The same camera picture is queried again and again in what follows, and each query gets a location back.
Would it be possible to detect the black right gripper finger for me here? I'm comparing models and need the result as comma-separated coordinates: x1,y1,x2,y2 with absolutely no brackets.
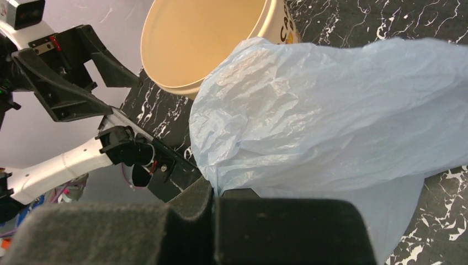
214,189,377,264
76,25,140,88
1,179,213,264
10,48,113,122

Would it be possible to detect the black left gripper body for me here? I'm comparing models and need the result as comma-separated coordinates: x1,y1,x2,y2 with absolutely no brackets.
1,27,98,110

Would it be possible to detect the beige round trash bin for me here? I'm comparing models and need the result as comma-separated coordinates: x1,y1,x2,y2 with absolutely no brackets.
140,0,302,99

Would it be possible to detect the translucent blue plastic trash bag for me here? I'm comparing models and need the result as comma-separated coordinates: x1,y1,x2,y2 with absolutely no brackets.
189,38,467,264

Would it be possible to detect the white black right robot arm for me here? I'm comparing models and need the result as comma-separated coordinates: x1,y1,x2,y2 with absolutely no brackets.
1,22,376,264

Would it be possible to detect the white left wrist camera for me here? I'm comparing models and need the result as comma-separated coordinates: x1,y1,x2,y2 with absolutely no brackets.
1,0,54,50

